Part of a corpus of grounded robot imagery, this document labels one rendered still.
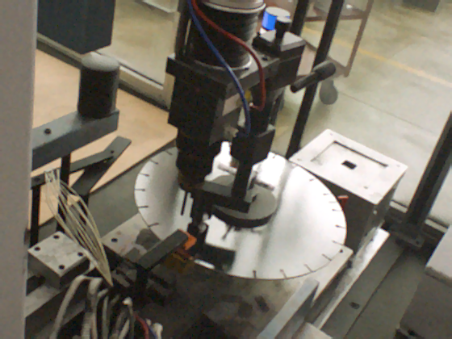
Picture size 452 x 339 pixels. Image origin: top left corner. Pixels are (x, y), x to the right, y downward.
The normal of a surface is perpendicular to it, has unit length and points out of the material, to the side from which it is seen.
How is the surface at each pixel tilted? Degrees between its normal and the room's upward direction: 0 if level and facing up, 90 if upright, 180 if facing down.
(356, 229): 90
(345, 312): 0
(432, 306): 90
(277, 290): 0
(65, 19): 90
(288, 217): 0
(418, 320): 90
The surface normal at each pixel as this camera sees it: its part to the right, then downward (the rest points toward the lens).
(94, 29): 0.79, 0.42
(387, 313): 0.17, -0.85
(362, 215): -0.59, 0.33
